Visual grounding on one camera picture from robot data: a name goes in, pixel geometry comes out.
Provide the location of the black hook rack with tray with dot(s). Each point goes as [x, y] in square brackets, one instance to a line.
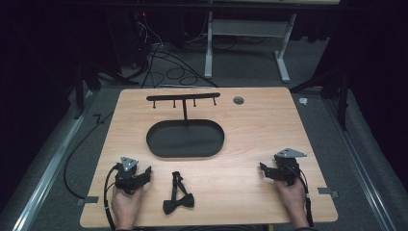
[185, 138]

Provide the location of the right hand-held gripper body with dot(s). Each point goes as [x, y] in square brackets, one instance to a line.
[287, 166]

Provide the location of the crumpled white paper scrap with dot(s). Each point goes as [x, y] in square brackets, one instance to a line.
[303, 101]

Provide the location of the person's right hand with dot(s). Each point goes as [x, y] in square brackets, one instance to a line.
[293, 200]

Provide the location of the black tripod stand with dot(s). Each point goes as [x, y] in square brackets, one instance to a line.
[336, 89]
[84, 83]

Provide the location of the aluminium floor rail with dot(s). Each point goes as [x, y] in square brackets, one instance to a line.
[48, 173]
[359, 160]

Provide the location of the black bow tie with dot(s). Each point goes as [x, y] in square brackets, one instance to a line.
[178, 200]

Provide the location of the person's left hand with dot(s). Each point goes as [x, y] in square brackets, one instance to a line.
[125, 207]

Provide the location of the grey metal desk frame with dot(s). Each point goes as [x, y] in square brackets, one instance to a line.
[247, 29]

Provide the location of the grey tape strip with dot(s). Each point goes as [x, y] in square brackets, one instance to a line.
[327, 191]
[87, 200]

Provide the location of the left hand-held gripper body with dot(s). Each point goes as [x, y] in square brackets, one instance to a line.
[127, 174]

